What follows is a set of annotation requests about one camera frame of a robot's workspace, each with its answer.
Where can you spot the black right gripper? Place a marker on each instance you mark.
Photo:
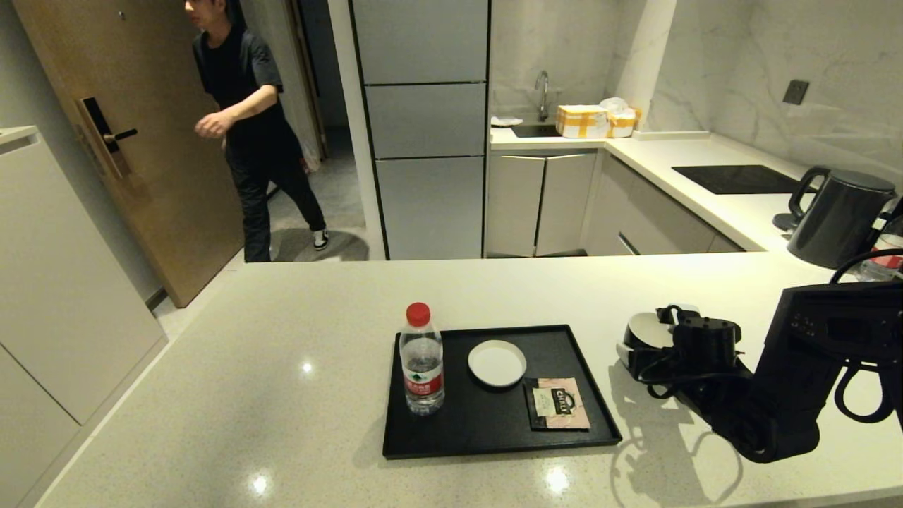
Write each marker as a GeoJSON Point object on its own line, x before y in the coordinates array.
{"type": "Point", "coordinates": [695, 381]}

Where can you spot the black cup white inside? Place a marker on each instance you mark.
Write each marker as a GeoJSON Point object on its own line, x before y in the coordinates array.
{"type": "Point", "coordinates": [645, 330]}

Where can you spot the pink tea bag packet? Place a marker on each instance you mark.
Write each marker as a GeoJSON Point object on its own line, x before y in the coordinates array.
{"type": "Point", "coordinates": [568, 416]}

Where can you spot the round white coaster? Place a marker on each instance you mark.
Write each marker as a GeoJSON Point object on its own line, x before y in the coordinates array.
{"type": "Point", "coordinates": [497, 363]}

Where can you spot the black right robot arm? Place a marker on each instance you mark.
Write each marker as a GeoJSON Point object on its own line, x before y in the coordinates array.
{"type": "Point", "coordinates": [811, 367]}

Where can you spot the black electric kettle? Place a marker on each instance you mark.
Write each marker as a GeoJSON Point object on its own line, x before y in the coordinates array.
{"type": "Point", "coordinates": [839, 222]}

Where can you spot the clear water bottle red label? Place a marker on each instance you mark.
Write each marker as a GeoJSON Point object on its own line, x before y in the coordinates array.
{"type": "Point", "coordinates": [890, 259]}
{"type": "Point", "coordinates": [422, 365]}

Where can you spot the grey lower kitchen cabinet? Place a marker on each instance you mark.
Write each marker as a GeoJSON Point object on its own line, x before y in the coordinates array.
{"type": "Point", "coordinates": [656, 221]}

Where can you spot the grey sink cabinet door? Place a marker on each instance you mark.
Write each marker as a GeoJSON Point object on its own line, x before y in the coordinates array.
{"type": "Point", "coordinates": [568, 203]}
{"type": "Point", "coordinates": [513, 207]}

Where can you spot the black induction cooktop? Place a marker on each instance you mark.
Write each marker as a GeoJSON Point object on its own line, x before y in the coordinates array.
{"type": "Point", "coordinates": [734, 180]}

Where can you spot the black rectangular serving tray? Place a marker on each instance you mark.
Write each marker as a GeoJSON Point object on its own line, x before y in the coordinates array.
{"type": "Point", "coordinates": [487, 434]}

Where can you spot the small box yellow tape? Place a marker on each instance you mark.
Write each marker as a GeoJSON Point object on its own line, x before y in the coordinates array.
{"type": "Point", "coordinates": [622, 124]}

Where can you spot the large box yellow tape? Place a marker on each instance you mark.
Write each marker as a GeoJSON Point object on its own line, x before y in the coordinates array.
{"type": "Point", "coordinates": [582, 122]}

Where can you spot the white bag on boxes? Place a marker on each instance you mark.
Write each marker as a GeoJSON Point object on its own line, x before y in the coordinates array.
{"type": "Point", "coordinates": [614, 104]}

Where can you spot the dark kitchen sink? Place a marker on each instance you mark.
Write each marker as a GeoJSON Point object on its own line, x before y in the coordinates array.
{"type": "Point", "coordinates": [536, 130]}

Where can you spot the chrome sink faucet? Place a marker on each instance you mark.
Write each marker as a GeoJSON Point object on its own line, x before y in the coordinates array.
{"type": "Point", "coordinates": [542, 104]}

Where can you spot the white cloth by sink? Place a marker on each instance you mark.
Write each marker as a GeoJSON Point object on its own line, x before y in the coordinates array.
{"type": "Point", "coordinates": [505, 121]}

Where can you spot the tall grey refrigerator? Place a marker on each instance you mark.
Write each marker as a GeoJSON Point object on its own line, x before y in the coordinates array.
{"type": "Point", "coordinates": [427, 204]}

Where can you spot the person in black clothes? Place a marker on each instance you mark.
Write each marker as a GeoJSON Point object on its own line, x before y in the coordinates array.
{"type": "Point", "coordinates": [247, 106]}

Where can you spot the wooden entrance door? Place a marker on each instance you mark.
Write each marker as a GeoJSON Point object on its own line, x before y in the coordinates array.
{"type": "Point", "coordinates": [141, 212]}

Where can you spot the black electronic door lock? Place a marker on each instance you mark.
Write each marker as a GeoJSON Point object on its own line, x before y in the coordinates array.
{"type": "Point", "coordinates": [99, 134]}

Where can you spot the white tall cabinet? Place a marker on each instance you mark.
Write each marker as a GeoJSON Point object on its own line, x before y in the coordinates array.
{"type": "Point", "coordinates": [63, 296]}

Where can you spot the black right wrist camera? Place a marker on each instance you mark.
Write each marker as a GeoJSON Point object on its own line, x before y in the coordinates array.
{"type": "Point", "coordinates": [705, 342]}

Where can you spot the dark wall socket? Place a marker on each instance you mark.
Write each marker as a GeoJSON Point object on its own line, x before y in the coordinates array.
{"type": "Point", "coordinates": [795, 92]}

